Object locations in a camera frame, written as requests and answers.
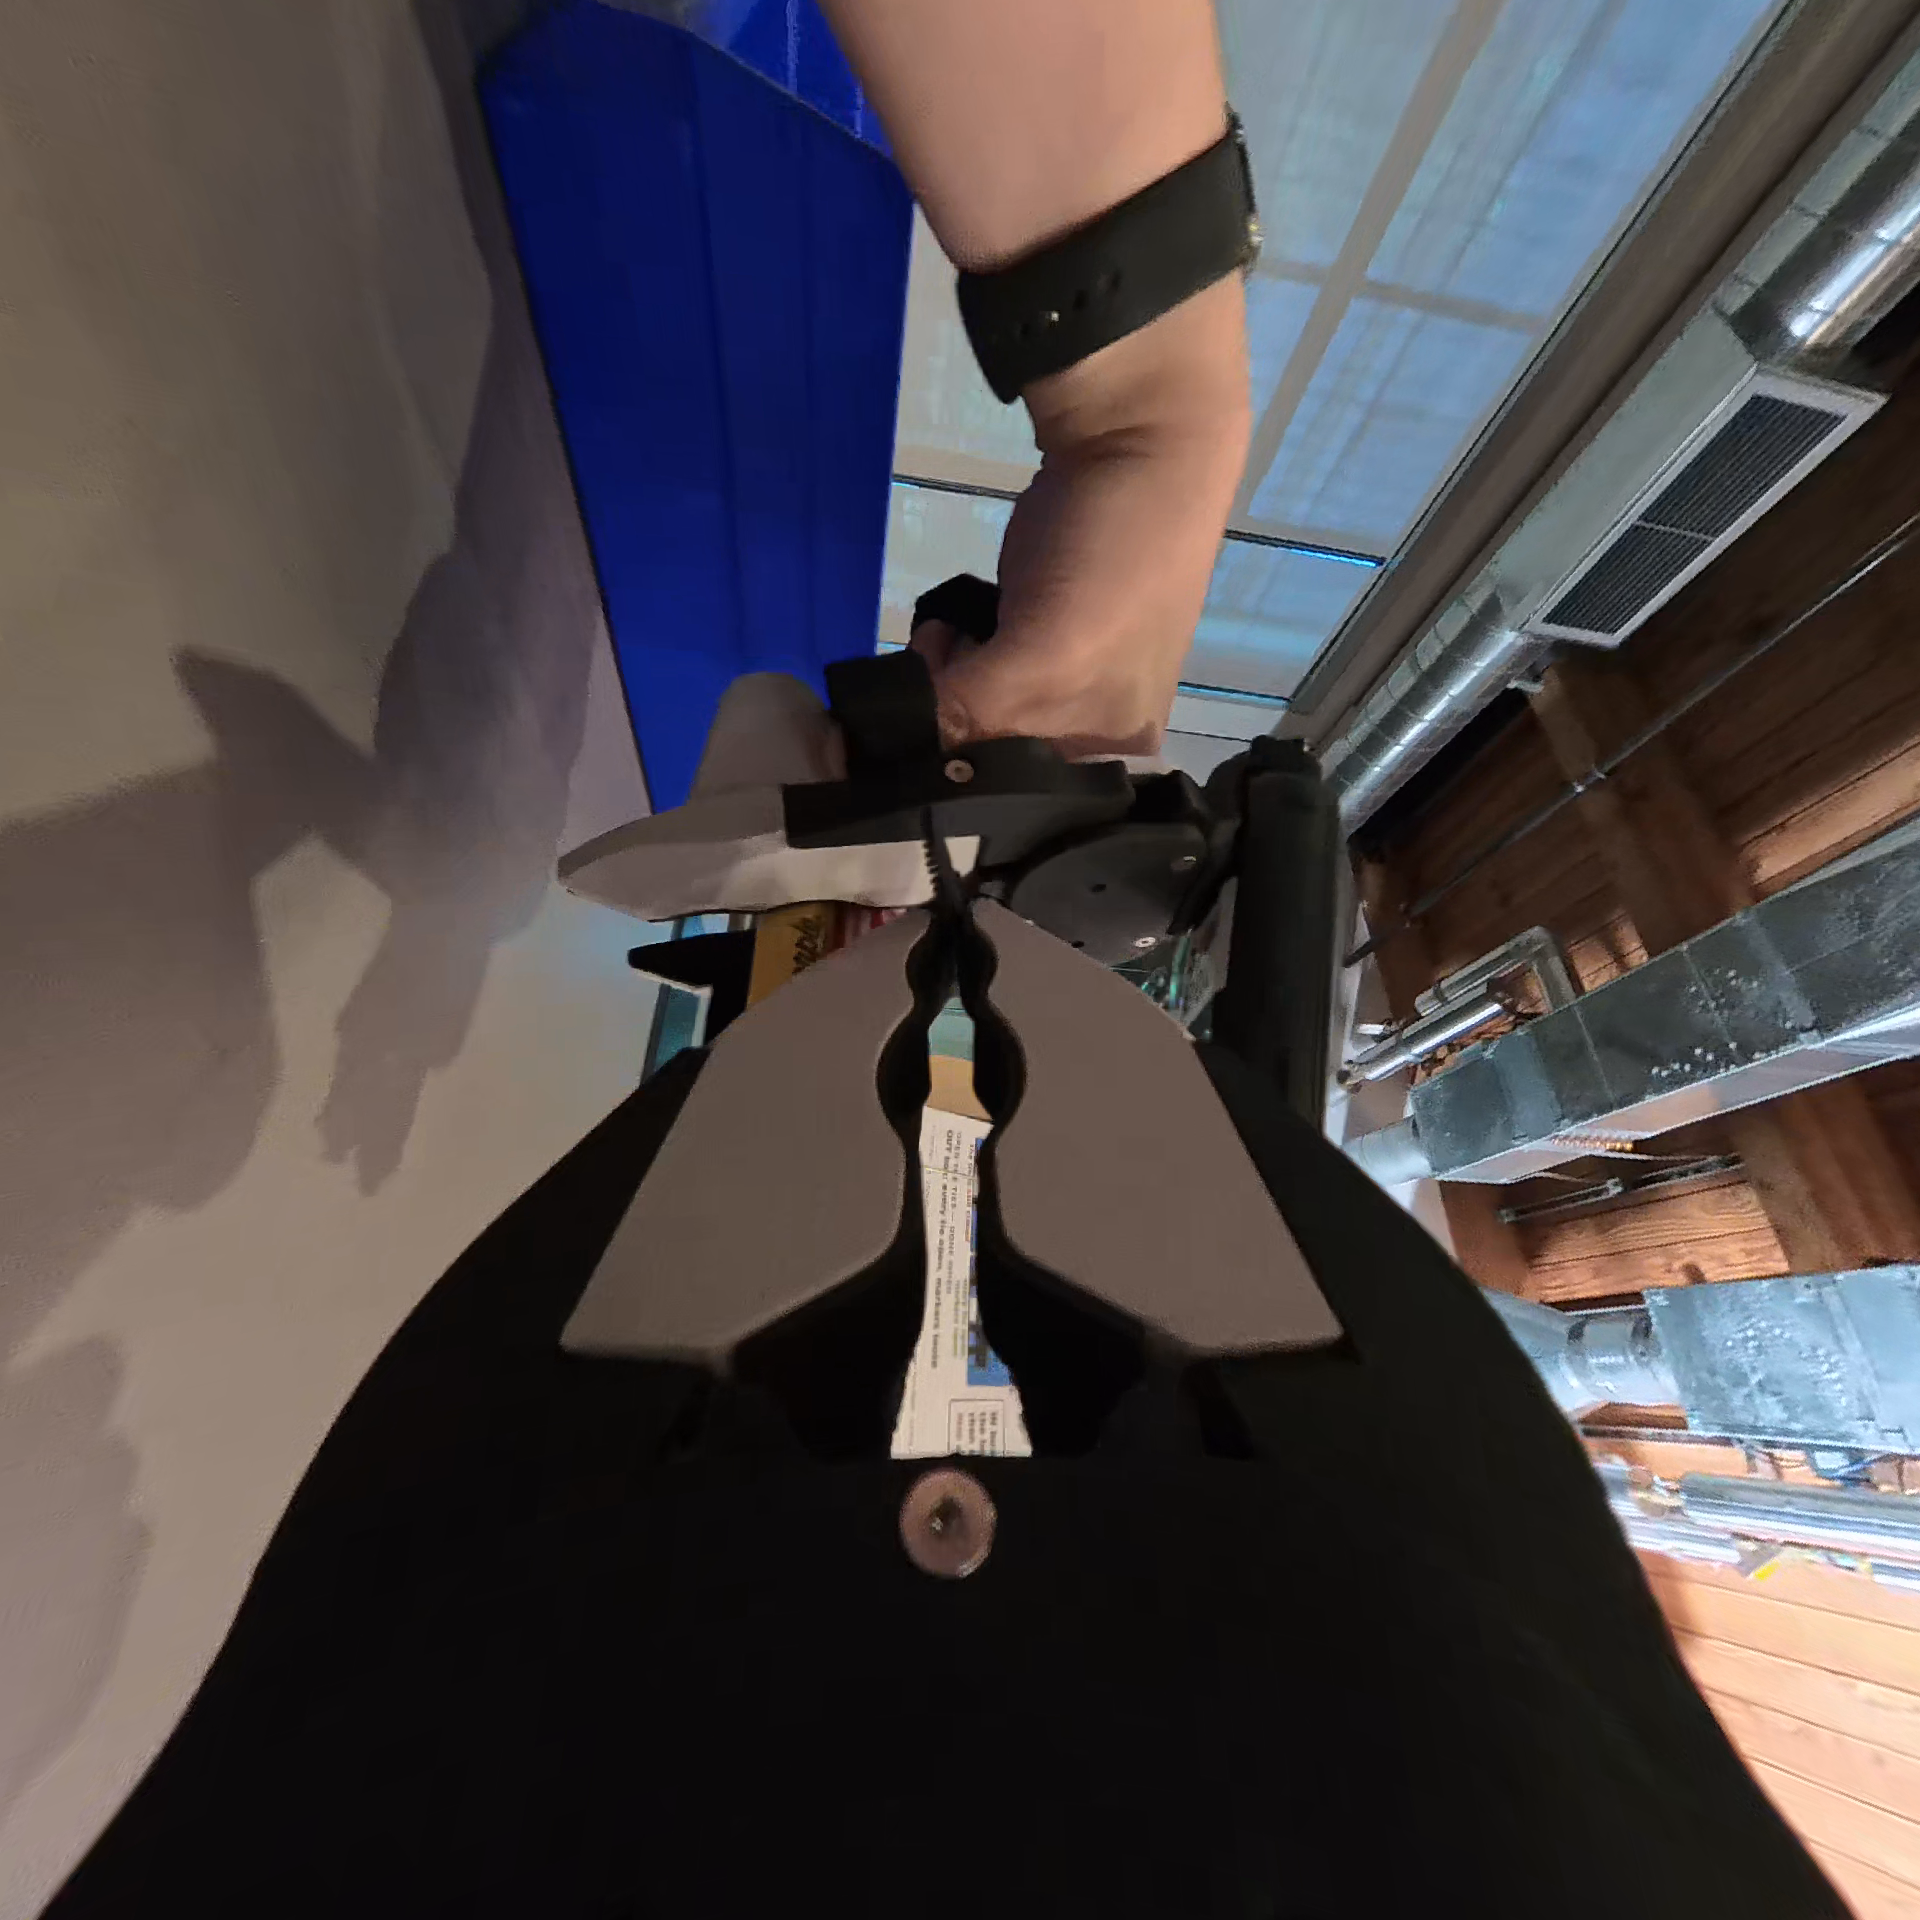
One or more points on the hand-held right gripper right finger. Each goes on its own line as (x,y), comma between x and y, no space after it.
(1154,1199)

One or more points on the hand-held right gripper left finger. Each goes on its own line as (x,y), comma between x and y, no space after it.
(751,1199)

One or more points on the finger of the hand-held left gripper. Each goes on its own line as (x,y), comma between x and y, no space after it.
(707,865)
(763,736)

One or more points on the yellow marker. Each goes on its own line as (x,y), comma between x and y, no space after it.
(796,953)

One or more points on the printed paper sheet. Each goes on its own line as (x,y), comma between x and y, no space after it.
(947,1199)

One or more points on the blue plastic bin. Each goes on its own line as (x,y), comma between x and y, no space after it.
(707,377)

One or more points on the black wrist watch band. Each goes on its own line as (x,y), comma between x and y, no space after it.
(1110,303)

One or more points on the large glass window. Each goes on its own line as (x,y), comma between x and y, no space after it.
(1428,377)

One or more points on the metal air vent grille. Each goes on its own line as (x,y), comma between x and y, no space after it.
(1694,510)

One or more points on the round silver air duct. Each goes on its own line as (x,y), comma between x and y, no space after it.
(1440,705)

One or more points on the large rectangular metal duct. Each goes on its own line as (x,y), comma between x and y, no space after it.
(1651,1051)

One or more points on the small rectangular metal duct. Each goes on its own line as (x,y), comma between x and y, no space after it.
(1770,1350)

